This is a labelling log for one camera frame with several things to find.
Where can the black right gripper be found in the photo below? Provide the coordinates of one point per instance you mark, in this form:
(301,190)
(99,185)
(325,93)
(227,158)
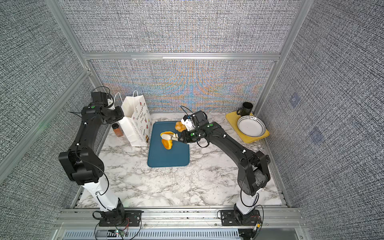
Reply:
(186,137)

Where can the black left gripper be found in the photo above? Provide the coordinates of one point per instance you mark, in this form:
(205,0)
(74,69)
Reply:
(120,115)

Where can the white paper gift bag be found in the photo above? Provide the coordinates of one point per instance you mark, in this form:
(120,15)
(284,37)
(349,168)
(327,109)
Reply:
(136,123)

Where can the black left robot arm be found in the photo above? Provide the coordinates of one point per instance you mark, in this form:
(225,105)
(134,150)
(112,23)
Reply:
(80,162)

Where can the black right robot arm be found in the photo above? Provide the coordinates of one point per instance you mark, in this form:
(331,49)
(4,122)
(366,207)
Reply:
(253,167)

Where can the knotted braided bread roll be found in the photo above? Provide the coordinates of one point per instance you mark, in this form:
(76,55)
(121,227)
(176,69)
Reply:
(180,127)

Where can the spice jar with black lid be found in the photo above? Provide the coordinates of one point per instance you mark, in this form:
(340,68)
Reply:
(117,130)

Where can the yellow cutting board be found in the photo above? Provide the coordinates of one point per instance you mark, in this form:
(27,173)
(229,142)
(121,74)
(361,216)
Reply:
(233,118)

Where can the white bowl with patterned rim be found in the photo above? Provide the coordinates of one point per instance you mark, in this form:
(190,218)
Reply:
(251,126)

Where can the black mug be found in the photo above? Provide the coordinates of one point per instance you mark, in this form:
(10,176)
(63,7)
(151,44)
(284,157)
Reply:
(245,109)

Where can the teal rectangular tray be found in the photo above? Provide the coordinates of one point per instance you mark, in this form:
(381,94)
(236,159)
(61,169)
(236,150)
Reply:
(164,153)

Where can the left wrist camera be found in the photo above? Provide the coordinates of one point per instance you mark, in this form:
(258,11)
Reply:
(99,98)

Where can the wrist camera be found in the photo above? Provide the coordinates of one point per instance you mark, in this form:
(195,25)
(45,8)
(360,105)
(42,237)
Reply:
(99,98)
(188,123)

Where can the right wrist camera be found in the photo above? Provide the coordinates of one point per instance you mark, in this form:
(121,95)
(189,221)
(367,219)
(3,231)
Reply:
(188,123)

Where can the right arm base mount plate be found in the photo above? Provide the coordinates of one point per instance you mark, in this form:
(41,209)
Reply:
(240,217)

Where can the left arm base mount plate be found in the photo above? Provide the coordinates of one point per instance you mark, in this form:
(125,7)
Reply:
(114,218)

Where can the aluminium front rail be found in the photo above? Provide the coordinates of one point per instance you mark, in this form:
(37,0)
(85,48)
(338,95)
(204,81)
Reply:
(183,223)

